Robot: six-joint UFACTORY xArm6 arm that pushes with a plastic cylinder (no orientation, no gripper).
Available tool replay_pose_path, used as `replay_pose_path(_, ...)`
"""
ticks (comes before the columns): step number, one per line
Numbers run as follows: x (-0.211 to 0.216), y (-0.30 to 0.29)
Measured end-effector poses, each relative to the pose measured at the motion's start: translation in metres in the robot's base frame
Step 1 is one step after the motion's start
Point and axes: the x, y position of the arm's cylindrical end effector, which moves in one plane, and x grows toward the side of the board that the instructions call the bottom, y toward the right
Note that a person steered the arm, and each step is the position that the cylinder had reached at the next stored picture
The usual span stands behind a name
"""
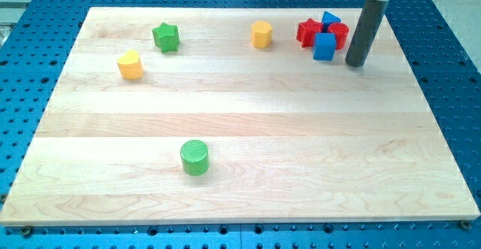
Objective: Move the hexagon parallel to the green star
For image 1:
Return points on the red star block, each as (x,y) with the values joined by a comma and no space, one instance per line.
(307,31)

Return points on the blue perforated table plate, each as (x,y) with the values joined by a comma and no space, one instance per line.
(34,54)

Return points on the red cylinder block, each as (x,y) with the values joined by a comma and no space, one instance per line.
(340,31)

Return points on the yellow hexagon block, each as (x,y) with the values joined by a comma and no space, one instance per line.
(261,34)

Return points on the light wooden board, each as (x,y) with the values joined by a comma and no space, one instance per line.
(290,139)

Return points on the green star block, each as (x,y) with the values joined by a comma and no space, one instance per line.
(166,37)

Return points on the blue cube block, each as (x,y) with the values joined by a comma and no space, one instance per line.
(324,46)

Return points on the blue triangle block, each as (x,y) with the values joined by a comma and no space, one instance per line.
(329,18)

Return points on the green cylinder block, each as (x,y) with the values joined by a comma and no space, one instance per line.
(194,156)

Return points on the yellow heart block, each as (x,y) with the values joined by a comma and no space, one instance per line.
(130,66)

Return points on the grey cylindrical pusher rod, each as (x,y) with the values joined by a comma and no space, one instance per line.
(365,32)

